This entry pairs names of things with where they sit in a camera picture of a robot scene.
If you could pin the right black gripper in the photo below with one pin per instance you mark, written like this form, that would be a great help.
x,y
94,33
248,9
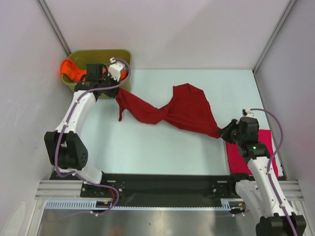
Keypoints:
x,y
224,132

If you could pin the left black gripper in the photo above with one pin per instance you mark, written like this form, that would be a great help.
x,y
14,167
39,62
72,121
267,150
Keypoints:
x,y
113,93

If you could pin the dark red t shirt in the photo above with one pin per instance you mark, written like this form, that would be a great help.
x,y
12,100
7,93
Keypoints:
x,y
188,110

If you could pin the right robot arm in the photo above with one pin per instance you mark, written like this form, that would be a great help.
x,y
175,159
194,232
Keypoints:
x,y
264,198

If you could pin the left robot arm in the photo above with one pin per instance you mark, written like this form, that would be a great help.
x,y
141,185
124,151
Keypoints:
x,y
66,150

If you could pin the olive green plastic bin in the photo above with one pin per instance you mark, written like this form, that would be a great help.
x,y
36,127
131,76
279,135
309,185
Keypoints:
x,y
83,57

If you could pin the orange t shirt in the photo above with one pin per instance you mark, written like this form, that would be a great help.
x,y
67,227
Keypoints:
x,y
73,72

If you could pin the folded magenta t shirt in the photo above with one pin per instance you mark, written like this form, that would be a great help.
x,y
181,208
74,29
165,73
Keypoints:
x,y
238,164

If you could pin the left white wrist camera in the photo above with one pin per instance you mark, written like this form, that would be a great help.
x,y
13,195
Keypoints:
x,y
117,70

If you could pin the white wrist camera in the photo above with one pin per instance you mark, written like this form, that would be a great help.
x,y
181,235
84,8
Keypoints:
x,y
117,70
248,113

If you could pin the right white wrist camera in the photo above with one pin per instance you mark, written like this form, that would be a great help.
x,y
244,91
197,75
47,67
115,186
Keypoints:
x,y
248,113

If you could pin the right corner aluminium post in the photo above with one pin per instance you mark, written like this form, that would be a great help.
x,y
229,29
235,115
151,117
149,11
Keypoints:
x,y
279,25

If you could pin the corner aluminium post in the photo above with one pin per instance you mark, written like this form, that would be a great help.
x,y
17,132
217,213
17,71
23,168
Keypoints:
x,y
43,6
279,25

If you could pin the left corner aluminium post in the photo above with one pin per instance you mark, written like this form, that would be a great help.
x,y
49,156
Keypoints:
x,y
43,6

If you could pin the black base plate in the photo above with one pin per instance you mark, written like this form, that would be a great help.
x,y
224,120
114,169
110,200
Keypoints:
x,y
173,190

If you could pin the aluminium rail frame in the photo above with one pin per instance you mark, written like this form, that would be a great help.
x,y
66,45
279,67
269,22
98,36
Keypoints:
x,y
59,189

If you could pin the white slotted cable duct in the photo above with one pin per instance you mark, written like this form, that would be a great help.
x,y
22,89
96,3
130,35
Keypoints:
x,y
78,204

